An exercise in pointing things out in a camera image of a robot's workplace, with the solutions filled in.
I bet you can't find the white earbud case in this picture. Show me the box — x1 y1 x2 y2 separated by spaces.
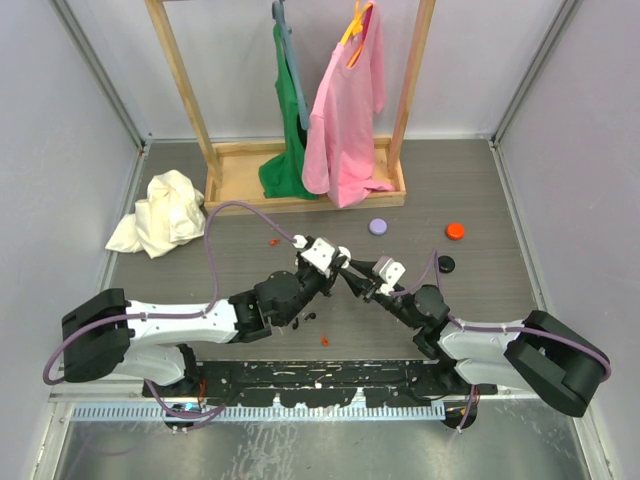
335 246 352 269

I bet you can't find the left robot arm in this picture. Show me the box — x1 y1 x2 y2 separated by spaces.
61 254 348 396

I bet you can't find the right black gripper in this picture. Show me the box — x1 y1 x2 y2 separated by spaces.
339 256 422 330

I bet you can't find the pink t-shirt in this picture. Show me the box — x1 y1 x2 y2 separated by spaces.
302 1 394 208

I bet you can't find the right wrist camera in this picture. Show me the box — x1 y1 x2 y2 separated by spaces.
374 256 406 286

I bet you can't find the grey cable duct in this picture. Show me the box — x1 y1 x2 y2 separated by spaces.
69 399 446 422

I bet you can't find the purple earbud case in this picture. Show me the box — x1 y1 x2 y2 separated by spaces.
368 218 388 236

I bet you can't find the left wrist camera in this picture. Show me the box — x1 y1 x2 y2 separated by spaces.
292 234 339 273

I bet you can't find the green shirt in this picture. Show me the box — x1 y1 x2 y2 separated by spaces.
258 25 317 200

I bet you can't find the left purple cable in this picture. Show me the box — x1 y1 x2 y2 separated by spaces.
42 200 301 431

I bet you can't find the orange earbud case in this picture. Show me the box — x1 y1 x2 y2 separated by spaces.
445 223 466 241

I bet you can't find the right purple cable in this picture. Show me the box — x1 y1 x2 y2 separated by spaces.
389 249 612 431

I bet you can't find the wooden clothes rack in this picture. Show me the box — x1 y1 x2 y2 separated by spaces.
146 1 435 214

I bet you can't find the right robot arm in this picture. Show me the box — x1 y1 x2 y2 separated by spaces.
340 257 612 417

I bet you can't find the black earbud case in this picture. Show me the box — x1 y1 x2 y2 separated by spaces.
438 255 456 274

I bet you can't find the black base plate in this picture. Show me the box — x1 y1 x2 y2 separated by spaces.
156 360 471 408

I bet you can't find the yellow hanger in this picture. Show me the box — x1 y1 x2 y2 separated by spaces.
341 1 374 68

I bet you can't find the purple cable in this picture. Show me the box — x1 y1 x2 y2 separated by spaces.
389 249 612 431
42 200 301 431

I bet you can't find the cream white cloth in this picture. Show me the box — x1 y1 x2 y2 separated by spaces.
105 170 206 259

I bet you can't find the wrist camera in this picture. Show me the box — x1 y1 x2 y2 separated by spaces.
292 234 339 273
374 256 406 286

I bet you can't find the grey-blue hanger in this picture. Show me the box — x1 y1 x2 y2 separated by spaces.
271 0 309 130

